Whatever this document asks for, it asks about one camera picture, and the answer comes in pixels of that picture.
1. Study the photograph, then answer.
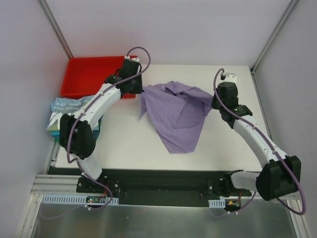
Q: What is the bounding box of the left white cable duct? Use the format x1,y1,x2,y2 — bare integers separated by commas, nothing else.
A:
42,194,119,206

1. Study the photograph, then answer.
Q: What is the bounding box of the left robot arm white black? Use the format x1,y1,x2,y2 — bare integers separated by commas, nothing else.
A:
59,57,143,193

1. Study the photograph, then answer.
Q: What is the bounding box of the right white cable duct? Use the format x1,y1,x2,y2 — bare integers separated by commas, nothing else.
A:
208,199,226,209

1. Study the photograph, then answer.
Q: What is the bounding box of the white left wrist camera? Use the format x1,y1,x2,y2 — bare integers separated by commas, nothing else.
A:
124,56,140,62

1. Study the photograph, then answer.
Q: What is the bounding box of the aluminium frame post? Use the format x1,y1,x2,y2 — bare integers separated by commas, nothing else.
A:
37,0,74,59
250,0,300,75

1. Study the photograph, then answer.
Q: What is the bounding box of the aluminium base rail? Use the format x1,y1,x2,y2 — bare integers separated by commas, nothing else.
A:
31,175,80,194

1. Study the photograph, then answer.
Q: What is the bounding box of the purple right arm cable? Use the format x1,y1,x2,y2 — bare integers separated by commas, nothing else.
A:
213,68,307,215

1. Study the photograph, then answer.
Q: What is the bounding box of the right aluminium frame post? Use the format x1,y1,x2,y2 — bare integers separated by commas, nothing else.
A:
250,0,300,75

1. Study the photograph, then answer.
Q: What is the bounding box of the white cable duct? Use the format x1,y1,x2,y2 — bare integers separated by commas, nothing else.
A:
208,199,226,209
42,194,119,206

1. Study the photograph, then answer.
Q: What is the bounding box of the folded teal shirt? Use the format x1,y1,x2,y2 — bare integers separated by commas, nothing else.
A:
49,119,102,139

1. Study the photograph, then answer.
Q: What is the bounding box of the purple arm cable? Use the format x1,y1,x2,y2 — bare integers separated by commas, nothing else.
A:
213,68,307,215
66,46,152,172

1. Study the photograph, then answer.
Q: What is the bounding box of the purple t-shirt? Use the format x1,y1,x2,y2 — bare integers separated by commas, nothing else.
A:
139,81,213,154

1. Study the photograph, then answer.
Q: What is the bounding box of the left aluminium frame post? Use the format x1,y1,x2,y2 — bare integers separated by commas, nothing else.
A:
37,0,74,59

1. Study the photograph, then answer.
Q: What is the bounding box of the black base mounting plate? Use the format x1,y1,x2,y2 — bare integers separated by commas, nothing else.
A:
76,168,253,206

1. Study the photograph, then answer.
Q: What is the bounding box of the red plastic bin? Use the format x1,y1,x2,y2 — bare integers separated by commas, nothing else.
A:
60,56,124,99

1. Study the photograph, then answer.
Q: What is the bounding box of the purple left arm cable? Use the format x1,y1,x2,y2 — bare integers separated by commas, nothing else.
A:
66,46,152,172

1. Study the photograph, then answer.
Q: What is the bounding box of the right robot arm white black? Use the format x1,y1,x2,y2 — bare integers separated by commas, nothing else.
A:
211,82,304,201

